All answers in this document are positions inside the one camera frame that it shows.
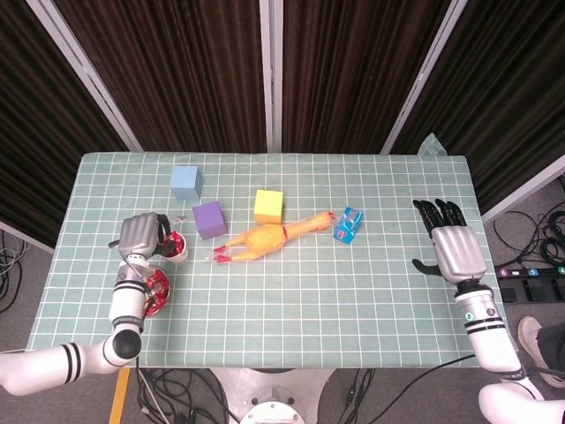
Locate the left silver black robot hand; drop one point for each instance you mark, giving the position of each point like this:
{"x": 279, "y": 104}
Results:
{"x": 139, "y": 234}

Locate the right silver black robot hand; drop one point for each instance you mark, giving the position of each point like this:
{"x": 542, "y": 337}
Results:
{"x": 459, "y": 256}

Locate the white paper cup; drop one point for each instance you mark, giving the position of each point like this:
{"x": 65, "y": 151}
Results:
{"x": 182, "y": 254}

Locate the red candies heap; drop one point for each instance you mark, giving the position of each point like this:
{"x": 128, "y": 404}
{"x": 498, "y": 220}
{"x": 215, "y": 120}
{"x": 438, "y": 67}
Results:
{"x": 159, "y": 287}

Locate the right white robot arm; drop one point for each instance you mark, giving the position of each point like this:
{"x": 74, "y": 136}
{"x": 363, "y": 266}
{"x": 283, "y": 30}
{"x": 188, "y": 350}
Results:
{"x": 487, "y": 329}

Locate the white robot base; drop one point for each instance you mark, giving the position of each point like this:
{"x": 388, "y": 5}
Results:
{"x": 269, "y": 397}

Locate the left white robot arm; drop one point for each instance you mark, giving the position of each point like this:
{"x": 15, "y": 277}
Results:
{"x": 128, "y": 300}

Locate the metal butter knife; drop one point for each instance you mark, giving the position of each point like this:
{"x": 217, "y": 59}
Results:
{"x": 178, "y": 219}

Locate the black foot pedal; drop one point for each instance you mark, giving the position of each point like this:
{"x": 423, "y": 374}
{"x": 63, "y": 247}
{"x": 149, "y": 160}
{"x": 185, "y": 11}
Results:
{"x": 533, "y": 289}
{"x": 559, "y": 289}
{"x": 509, "y": 295}

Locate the light blue foam cube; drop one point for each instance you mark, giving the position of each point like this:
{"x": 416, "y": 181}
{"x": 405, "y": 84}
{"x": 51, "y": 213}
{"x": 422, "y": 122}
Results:
{"x": 184, "y": 179}

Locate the purple foam cube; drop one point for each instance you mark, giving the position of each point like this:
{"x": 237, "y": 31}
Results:
{"x": 209, "y": 218}

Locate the beige shoe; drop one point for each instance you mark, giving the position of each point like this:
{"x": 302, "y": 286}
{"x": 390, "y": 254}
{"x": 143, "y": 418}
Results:
{"x": 529, "y": 335}

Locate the blue snack packet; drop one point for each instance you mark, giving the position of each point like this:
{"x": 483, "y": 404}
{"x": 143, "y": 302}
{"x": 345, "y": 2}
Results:
{"x": 348, "y": 225}

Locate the yellow rubber chicken toy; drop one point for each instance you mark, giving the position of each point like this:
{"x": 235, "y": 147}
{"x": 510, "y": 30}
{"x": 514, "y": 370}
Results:
{"x": 262, "y": 240}

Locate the yellow foam cube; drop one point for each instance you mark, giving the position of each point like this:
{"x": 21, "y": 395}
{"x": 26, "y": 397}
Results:
{"x": 268, "y": 203}

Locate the dark trouser leg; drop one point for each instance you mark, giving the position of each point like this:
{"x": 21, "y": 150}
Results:
{"x": 557, "y": 349}

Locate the green checkered tablecloth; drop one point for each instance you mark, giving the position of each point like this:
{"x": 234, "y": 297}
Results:
{"x": 309, "y": 309}

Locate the yellow floor tape strip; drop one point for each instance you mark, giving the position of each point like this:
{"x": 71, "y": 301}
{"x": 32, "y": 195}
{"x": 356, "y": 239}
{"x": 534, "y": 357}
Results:
{"x": 119, "y": 395}

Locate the dark partition screen white frame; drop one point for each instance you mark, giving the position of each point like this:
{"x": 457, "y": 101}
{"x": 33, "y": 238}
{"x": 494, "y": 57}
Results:
{"x": 185, "y": 66}

